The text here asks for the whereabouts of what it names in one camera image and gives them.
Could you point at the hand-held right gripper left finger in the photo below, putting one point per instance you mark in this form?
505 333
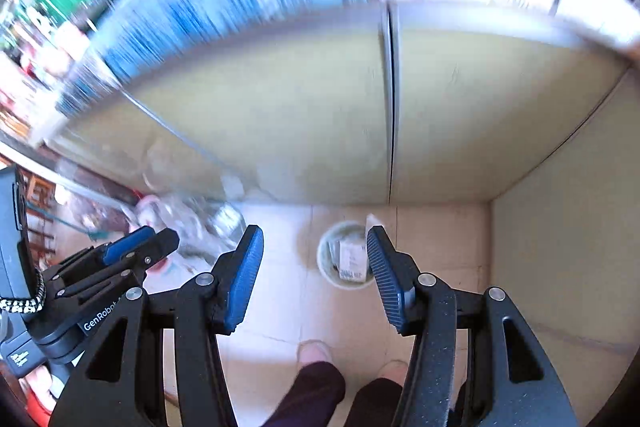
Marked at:
245 274

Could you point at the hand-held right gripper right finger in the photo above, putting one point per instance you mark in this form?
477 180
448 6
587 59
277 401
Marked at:
386 279

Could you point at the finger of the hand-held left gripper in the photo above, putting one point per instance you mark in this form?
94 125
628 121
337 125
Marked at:
157 249
130 242

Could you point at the white printed carton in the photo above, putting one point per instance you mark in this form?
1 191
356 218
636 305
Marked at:
351 259

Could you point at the white round bin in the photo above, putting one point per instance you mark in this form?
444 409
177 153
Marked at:
326 262

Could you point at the person's left hand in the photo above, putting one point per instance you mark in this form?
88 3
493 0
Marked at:
37 382

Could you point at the pile of plastic bags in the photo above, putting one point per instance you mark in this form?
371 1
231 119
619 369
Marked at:
195 217

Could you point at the teal mop stick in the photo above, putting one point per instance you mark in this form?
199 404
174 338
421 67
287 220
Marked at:
65 222

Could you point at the person's right pink shoe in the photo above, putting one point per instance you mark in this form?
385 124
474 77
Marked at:
392 369

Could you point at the person's pink shoe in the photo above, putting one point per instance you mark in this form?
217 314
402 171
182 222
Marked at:
392 369
315 352

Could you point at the person's left pink shoe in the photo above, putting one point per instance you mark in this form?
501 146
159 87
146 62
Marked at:
315 352

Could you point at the person's right leg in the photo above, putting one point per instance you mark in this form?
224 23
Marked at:
375 402

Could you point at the person's leg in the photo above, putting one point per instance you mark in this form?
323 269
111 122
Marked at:
375 402
310 394

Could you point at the person's left leg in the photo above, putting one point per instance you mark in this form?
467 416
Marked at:
310 394

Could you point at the narrow cream cabinet door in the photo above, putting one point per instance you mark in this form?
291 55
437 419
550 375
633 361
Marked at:
490 117

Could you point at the cluttered goods shelf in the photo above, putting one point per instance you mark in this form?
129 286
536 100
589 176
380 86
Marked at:
25 57

